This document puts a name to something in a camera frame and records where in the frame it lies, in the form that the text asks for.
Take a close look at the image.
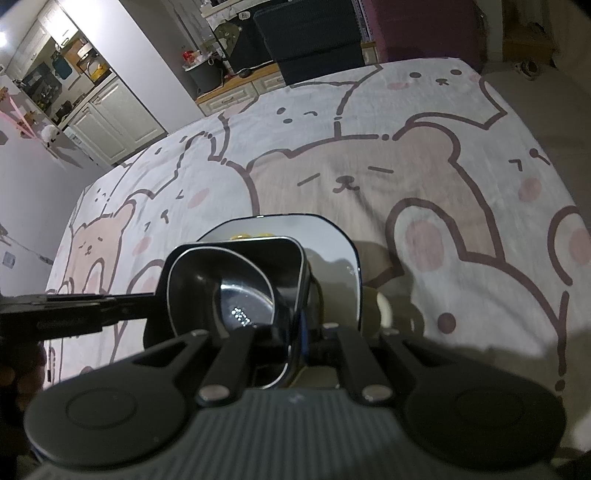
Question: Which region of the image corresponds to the grey bin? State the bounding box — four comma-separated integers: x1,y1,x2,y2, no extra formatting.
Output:
185,58,227,93

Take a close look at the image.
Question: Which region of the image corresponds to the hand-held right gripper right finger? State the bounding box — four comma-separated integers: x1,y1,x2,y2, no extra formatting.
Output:
298,313,463,407

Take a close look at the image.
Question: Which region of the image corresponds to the dark storage box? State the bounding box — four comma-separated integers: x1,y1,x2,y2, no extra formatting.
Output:
252,0,365,86

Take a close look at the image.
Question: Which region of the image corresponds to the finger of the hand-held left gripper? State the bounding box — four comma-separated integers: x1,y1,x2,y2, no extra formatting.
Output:
0,291,160,344

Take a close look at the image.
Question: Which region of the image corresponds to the bear printed blanket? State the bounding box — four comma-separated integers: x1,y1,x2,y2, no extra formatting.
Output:
44,58,583,398

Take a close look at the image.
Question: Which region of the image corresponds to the white kitchen cabinet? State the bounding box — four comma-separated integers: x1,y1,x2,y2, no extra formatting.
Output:
65,76,167,167

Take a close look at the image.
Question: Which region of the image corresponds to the large square steel container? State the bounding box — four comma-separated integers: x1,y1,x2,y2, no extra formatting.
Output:
196,215,362,342

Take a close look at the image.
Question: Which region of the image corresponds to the small rectangular steel container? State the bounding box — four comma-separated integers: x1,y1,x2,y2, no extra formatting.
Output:
157,236,309,388

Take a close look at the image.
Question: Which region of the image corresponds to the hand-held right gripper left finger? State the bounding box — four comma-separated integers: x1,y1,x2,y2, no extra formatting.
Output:
131,328,260,408

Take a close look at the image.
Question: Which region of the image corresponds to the cardboard box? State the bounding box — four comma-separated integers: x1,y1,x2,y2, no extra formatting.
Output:
501,23,561,70

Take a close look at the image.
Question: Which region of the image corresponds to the person's left hand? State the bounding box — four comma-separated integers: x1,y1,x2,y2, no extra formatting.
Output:
0,342,49,416

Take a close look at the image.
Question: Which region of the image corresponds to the purple fabric box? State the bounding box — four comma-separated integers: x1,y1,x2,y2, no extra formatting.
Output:
367,0,485,75

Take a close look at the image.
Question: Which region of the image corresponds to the low wooden drawer cabinet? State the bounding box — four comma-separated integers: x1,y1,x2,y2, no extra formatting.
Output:
196,62,289,116

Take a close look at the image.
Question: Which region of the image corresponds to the round steel bowl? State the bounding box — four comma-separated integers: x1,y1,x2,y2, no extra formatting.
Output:
167,247,278,342

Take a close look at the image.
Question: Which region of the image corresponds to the cream ceramic bowl with handles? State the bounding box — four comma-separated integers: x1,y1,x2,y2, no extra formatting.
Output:
376,292,394,329

